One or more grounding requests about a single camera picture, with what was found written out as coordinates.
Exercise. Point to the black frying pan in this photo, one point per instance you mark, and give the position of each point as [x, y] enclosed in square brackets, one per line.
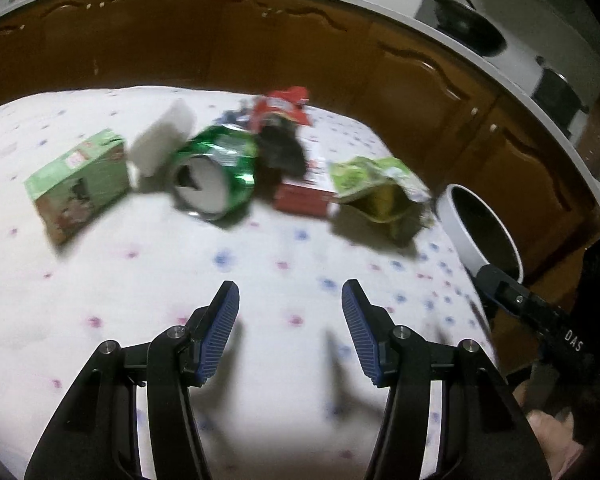
[470, 30]

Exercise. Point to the green paper carton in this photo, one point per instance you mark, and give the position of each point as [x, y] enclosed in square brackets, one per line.
[75, 185]

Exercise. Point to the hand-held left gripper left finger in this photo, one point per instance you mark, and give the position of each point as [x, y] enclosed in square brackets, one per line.
[219, 330]

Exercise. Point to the crushed green can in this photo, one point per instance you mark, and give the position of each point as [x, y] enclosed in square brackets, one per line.
[220, 150]

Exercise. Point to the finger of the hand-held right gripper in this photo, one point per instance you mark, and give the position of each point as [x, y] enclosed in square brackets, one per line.
[500, 287]

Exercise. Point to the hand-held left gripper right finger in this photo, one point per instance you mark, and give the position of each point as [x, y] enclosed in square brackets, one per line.
[361, 330]

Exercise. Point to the white dotted tablecloth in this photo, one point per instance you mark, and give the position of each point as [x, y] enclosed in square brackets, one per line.
[130, 285]

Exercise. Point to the person's right hand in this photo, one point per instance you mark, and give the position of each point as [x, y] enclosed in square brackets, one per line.
[550, 435]

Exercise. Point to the white foam block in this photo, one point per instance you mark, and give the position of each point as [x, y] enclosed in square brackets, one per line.
[160, 135]

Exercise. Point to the white round bin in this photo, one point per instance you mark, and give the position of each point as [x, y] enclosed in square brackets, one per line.
[452, 220]

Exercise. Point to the red snack wrapper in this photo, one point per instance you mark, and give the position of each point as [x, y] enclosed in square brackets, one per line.
[280, 107]

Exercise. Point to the dark cooking pot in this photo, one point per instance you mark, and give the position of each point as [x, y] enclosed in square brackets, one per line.
[555, 92]

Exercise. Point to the grey kitchen countertop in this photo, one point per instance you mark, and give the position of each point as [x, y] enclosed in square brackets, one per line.
[587, 167]

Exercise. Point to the brown wooden kitchen cabinet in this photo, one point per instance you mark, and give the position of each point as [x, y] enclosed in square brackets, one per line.
[280, 45]

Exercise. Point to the small red box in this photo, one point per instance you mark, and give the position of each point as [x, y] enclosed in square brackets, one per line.
[300, 200]

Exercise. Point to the black wrapper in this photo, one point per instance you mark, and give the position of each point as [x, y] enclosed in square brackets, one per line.
[280, 152]

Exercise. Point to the green foil pouch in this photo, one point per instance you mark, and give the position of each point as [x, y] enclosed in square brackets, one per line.
[365, 175]

